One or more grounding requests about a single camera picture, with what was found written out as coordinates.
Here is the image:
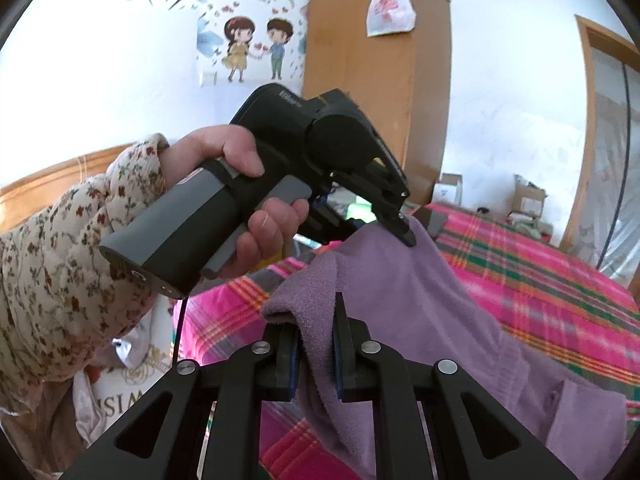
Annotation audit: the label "cartoon wall poster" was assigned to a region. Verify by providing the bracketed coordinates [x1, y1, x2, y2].
[125, 0, 313, 88]

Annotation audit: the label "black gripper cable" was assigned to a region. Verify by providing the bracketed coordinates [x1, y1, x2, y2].
[170, 297, 188, 366]

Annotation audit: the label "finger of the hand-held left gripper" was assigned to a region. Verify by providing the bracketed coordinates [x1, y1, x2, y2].
[299, 186, 364, 247]
[331, 156, 419, 248]

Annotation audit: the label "black smartphone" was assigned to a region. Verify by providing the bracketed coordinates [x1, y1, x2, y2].
[412, 207, 450, 241]

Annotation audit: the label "wooden wardrobe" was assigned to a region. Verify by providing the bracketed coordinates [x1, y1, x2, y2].
[302, 0, 453, 206]

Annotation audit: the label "person's left forearm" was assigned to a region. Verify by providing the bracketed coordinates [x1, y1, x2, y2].
[0, 132, 171, 411]

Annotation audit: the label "hanging black cable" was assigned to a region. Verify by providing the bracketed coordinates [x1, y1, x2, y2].
[595, 65, 631, 271]

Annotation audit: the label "white plastic bag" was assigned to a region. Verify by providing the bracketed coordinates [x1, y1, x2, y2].
[366, 0, 417, 37]

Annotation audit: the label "wooden headboard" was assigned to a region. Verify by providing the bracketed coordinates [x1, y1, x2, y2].
[0, 142, 136, 233]

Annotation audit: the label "white rose printed pillow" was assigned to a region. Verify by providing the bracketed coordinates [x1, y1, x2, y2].
[72, 305, 176, 413]

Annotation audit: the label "person's left hand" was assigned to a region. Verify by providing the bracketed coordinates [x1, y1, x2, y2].
[160, 125, 312, 279]

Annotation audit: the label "brown cardboard box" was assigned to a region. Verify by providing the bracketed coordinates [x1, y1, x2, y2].
[510, 175, 548, 216]

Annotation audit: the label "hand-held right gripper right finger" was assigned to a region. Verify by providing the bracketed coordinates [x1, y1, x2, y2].
[332, 292, 578, 480]

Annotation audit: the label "clear plastic sheet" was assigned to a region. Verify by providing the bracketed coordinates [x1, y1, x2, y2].
[567, 45, 640, 306]

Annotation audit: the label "small white box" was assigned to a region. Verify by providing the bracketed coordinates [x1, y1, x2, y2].
[432, 174, 463, 206]

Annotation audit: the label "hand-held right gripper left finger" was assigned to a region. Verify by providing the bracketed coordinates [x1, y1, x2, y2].
[60, 322, 301, 480]

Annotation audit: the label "wooden door frame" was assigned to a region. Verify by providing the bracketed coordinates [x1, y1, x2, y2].
[557, 14, 640, 266]

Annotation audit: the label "pink green plaid blanket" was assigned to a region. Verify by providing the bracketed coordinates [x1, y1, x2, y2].
[172, 200, 640, 480]

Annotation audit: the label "purple fleece pants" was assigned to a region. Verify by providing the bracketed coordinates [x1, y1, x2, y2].
[262, 215, 628, 480]

